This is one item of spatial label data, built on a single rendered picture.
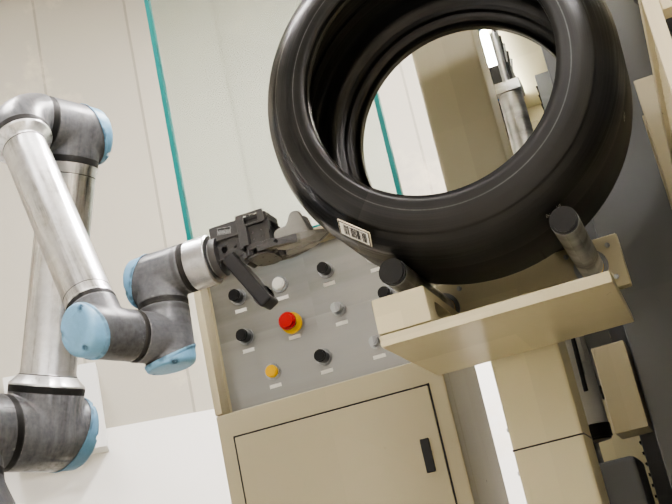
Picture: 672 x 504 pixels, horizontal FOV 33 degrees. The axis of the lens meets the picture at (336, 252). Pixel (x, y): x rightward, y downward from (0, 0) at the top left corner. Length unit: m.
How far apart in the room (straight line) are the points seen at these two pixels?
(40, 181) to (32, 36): 3.24
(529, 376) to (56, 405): 0.90
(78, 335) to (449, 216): 0.63
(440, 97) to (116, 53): 3.16
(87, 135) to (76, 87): 2.87
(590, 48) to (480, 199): 0.29
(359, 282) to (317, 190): 0.83
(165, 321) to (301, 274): 0.78
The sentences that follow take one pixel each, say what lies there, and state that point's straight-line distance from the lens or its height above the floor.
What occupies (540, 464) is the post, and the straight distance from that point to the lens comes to 2.10.
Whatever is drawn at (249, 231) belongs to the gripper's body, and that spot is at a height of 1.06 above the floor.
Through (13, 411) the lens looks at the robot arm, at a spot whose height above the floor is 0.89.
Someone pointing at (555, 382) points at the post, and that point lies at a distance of 2.11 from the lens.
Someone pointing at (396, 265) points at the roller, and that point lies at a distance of 1.81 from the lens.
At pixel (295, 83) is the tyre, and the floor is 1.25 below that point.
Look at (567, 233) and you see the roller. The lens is 1.77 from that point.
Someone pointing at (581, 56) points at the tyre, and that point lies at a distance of 1.81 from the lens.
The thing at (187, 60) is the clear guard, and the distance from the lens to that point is 2.99.
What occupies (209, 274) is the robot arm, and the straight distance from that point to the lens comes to 2.00.
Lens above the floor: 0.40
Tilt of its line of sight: 17 degrees up
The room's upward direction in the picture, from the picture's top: 12 degrees counter-clockwise
